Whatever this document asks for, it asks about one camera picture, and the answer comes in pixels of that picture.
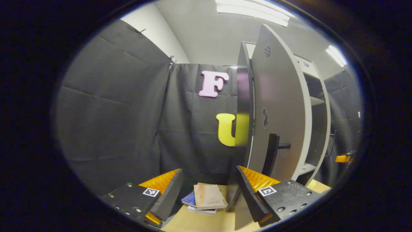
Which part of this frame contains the grey cabinet door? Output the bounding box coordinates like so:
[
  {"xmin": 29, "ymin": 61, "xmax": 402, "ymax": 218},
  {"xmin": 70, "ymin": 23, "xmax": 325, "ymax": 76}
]
[
  {"xmin": 311, "ymin": 61, "xmax": 332, "ymax": 188},
  {"xmin": 234, "ymin": 24, "xmax": 313, "ymax": 231}
]

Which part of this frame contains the grey cabinet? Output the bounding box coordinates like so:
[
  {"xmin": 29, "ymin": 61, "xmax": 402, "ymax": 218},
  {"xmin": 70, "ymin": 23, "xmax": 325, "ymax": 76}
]
[{"xmin": 227, "ymin": 41, "xmax": 327, "ymax": 213}]

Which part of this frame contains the small ceiling light panel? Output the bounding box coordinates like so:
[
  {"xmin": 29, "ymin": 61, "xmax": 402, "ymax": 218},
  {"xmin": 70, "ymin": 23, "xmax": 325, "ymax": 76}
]
[{"xmin": 325, "ymin": 45, "xmax": 347, "ymax": 67}]

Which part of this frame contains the black door handle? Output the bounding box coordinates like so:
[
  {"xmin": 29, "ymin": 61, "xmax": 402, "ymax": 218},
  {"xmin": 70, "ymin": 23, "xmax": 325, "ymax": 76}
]
[
  {"xmin": 324, "ymin": 130, "xmax": 337, "ymax": 158},
  {"xmin": 261, "ymin": 133, "xmax": 291, "ymax": 177}
]

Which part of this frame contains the white book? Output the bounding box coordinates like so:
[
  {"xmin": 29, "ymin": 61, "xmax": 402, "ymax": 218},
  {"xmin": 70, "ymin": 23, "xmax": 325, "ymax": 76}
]
[{"xmin": 187, "ymin": 205, "xmax": 217, "ymax": 216}]

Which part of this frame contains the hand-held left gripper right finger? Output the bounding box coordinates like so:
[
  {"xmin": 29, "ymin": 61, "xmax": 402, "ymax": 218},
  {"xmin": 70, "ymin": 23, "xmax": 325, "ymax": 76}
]
[{"xmin": 235, "ymin": 166, "xmax": 322, "ymax": 227}]

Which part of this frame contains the dark stand with white tip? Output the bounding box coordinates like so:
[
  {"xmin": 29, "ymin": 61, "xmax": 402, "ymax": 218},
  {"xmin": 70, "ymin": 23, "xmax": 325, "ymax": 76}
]
[{"xmin": 356, "ymin": 111, "xmax": 363, "ymax": 142}]

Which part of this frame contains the large ceiling light panel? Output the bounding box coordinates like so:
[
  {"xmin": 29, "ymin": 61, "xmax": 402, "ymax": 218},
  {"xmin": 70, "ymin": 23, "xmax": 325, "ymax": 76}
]
[{"xmin": 215, "ymin": 0, "xmax": 290, "ymax": 27}]

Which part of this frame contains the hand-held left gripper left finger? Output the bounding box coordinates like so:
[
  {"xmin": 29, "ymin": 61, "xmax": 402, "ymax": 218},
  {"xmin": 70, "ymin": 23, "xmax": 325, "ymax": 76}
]
[{"xmin": 101, "ymin": 169, "xmax": 184, "ymax": 228}]

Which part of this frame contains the tan book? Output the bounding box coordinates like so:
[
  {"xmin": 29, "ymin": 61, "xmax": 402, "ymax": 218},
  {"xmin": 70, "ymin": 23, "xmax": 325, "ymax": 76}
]
[{"xmin": 194, "ymin": 183, "xmax": 228, "ymax": 210}]

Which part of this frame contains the black right door handle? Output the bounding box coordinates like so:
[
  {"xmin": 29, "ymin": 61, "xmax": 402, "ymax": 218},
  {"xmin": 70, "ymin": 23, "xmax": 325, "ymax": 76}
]
[{"xmin": 324, "ymin": 130, "xmax": 337, "ymax": 158}]

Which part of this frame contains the blue book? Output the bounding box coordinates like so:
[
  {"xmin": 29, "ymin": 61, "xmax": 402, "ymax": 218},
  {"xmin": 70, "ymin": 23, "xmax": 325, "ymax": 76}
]
[{"xmin": 181, "ymin": 191, "xmax": 197, "ymax": 208}]

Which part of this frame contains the black backdrop cloth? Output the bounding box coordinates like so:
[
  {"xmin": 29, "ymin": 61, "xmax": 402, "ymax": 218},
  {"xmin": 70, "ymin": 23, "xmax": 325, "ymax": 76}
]
[{"xmin": 53, "ymin": 19, "xmax": 364, "ymax": 197}]

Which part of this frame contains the black left door handle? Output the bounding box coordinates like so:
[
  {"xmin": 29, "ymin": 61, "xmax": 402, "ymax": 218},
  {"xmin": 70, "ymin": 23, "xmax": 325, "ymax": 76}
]
[{"xmin": 261, "ymin": 133, "xmax": 291, "ymax": 177}]

